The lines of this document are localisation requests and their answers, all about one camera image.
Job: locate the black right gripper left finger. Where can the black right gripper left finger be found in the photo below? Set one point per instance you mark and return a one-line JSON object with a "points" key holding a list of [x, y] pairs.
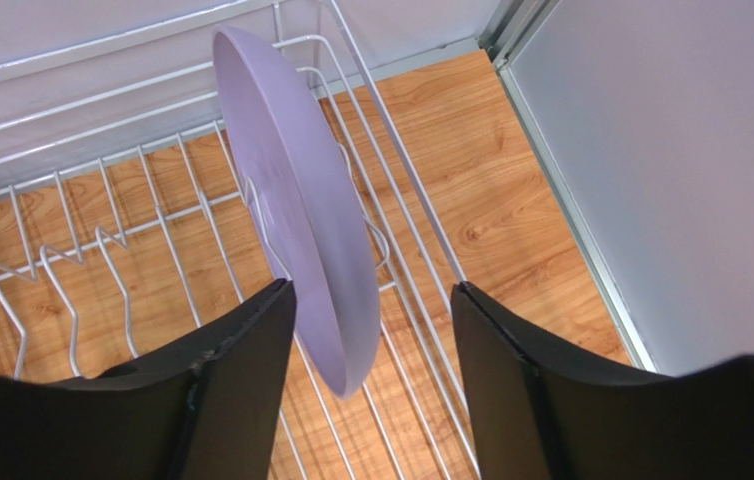
{"points": [[203, 406]]}

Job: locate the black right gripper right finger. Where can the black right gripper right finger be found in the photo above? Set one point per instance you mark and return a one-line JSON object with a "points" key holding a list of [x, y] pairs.
{"points": [[543, 408]]}

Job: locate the purple plate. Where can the purple plate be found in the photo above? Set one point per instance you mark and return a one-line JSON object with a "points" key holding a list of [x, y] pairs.
{"points": [[303, 203]]}

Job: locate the white wire dish rack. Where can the white wire dish rack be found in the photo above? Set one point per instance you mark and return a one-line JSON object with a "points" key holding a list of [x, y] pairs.
{"points": [[117, 239]]}

